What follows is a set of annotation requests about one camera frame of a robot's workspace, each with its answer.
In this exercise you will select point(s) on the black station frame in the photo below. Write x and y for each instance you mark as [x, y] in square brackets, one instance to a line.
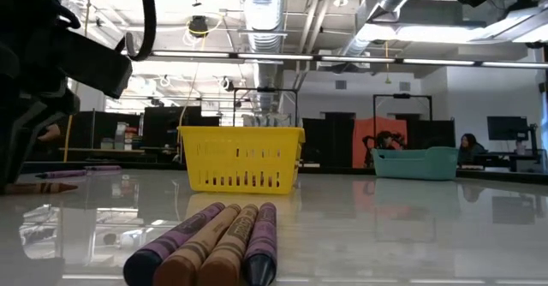
[402, 95]

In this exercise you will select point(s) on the teal plastic basket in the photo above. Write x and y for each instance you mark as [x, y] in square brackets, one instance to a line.
[411, 166]

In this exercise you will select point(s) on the black desk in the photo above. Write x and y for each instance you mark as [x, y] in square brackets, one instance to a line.
[501, 155]

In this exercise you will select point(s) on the overhead light bar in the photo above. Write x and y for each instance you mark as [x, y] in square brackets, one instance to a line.
[274, 56]

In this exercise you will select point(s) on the wooden side table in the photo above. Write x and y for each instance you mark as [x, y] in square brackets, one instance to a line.
[103, 150]

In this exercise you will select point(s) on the silver spiral ceiling duct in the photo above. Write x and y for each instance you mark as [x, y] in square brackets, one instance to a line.
[263, 20]

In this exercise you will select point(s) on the ceiling light panel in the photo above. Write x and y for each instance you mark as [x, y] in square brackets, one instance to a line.
[411, 33]

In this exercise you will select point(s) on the background black robot arm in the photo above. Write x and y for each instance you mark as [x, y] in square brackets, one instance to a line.
[387, 140]

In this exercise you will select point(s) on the white container stack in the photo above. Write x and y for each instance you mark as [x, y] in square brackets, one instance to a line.
[120, 134]

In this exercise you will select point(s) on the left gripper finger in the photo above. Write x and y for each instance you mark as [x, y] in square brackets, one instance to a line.
[6, 149]
[47, 110]

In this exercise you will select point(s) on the black monitor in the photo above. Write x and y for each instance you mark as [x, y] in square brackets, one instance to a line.
[507, 127]

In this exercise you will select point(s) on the person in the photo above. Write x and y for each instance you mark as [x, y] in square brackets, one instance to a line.
[468, 147]
[49, 132]

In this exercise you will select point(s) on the round ceiling fixture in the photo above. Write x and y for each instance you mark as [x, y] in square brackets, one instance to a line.
[340, 0]

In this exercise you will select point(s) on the red container stack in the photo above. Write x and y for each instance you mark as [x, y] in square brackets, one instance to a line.
[132, 139]

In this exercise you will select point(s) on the orange partition panel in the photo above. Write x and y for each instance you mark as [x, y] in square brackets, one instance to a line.
[364, 127]

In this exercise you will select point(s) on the yellow plastic basket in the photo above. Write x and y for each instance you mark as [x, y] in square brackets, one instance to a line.
[222, 166]

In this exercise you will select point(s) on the black partition panel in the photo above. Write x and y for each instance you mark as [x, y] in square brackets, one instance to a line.
[327, 140]
[162, 123]
[94, 127]
[432, 132]

